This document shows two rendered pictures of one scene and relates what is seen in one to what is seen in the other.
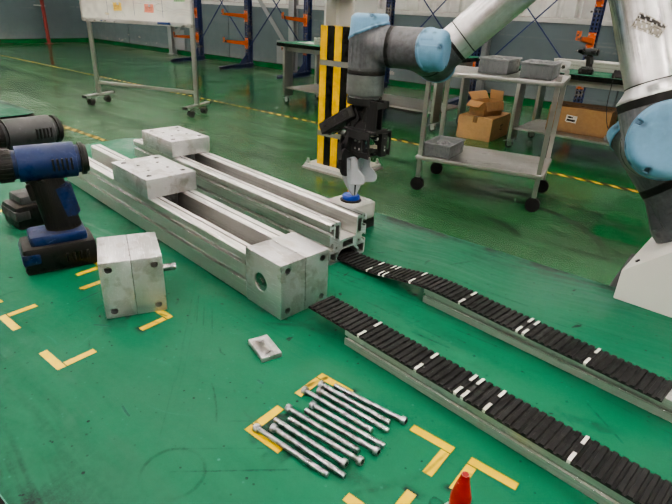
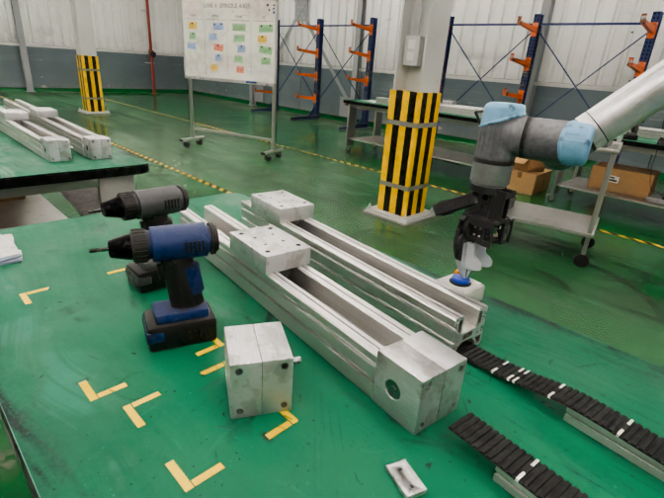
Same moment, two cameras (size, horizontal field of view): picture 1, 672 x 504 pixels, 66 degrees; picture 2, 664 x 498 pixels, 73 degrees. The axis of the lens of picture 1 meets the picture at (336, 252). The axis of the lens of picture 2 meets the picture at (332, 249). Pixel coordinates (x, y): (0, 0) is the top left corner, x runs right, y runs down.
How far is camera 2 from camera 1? 0.25 m
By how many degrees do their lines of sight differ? 6
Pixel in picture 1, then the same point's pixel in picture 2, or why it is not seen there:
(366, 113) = (491, 202)
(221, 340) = (355, 461)
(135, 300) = (261, 400)
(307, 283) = (443, 395)
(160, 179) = (279, 256)
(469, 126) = (514, 180)
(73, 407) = not seen: outside the picture
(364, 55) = (497, 145)
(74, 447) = not seen: outside the picture
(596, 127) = (637, 188)
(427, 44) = (573, 139)
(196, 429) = not seen: outside the picture
